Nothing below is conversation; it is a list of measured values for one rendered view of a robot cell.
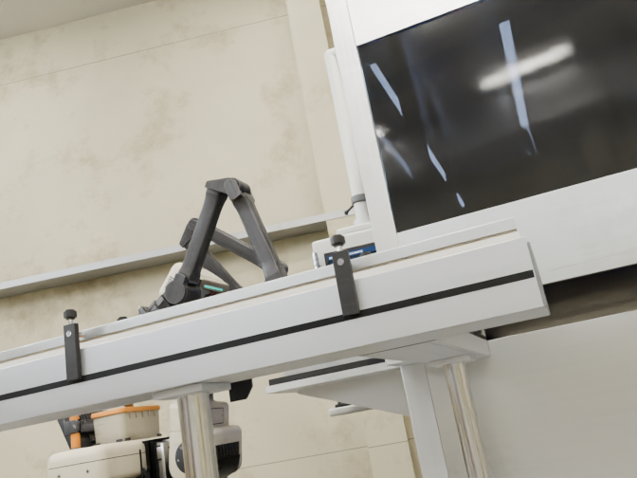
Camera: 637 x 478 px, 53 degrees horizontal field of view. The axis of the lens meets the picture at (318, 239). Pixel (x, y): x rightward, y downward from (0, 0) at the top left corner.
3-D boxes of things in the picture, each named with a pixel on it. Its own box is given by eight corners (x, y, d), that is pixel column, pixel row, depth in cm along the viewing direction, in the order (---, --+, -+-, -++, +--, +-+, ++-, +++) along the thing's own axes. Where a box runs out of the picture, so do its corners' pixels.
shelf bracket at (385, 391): (421, 414, 174) (411, 367, 178) (419, 415, 172) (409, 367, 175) (308, 434, 185) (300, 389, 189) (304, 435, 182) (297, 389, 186)
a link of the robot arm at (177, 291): (221, 176, 217) (206, 169, 208) (254, 186, 212) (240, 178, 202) (178, 302, 215) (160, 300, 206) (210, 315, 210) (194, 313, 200)
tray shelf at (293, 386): (471, 365, 229) (469, 359, 229) (430, 360, 165) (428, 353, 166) (346, 390, 244) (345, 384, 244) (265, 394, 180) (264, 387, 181)
